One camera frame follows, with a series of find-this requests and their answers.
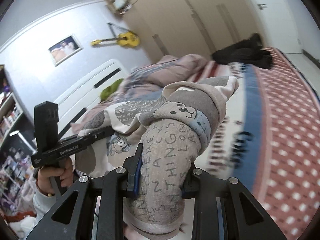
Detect green pillow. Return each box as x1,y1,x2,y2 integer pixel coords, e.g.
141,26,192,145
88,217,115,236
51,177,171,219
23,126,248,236
100,79,124,102

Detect white headboard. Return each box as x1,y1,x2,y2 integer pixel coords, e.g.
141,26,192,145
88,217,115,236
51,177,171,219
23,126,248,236
54,59,129,139

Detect pink plaid duvet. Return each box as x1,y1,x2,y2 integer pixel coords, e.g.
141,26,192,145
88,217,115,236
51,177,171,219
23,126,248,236
72,54,209,134

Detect framed wall photo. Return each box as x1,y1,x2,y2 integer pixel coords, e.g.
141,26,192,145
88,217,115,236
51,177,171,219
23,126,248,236
48,35,82,66

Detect cluttered shelf unit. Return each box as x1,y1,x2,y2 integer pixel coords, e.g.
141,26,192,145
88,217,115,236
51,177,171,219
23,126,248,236
1,64,35,216

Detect yellow guitar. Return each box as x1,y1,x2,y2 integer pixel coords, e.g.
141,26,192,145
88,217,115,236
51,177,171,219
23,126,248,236
91,22,140,48

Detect red striped dotted bed blanket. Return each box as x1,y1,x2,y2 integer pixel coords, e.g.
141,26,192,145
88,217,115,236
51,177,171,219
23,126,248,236
192,47,319,239

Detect white door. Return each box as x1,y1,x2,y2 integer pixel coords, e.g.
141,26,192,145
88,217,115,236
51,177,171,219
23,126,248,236
252,0,319,59

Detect left hand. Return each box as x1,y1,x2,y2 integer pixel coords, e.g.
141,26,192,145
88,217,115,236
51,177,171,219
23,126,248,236
36,157,73,195

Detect beige wooden wardrobe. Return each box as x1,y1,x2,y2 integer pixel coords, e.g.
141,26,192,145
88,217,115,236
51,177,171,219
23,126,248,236
106,0,265,62

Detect grey star sleeve forearm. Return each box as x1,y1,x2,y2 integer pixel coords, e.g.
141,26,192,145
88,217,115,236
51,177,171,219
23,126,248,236
33,191,56,224

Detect black garment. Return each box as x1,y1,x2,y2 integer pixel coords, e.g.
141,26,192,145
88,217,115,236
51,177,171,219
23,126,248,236
212,33,273,69

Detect cream bear print pants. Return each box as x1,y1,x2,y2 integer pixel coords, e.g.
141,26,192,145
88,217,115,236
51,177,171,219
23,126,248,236
75,76,239,239

